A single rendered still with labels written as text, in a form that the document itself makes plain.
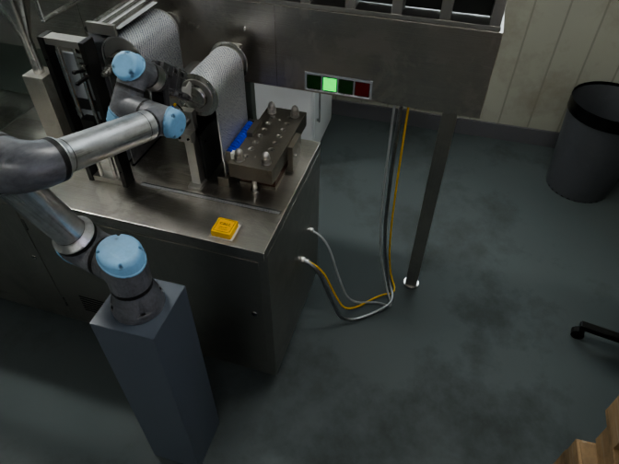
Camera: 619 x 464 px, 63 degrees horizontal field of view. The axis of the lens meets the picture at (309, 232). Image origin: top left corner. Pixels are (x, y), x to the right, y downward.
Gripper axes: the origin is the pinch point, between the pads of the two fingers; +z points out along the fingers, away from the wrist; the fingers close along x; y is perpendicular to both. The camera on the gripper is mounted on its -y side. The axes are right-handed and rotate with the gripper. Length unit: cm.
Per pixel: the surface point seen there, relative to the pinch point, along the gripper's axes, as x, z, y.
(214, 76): -6.3, 4.1, 9.4
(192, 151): 0.8, 12.1, -15.4
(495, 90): -112, 221, 68
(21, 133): 85, 30, -21
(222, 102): -8.4, 9.3, 2.4
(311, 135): -2, 172, 12
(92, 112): 32.6, 0.2, -9.2
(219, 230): -17.6, 3.8, -39.1
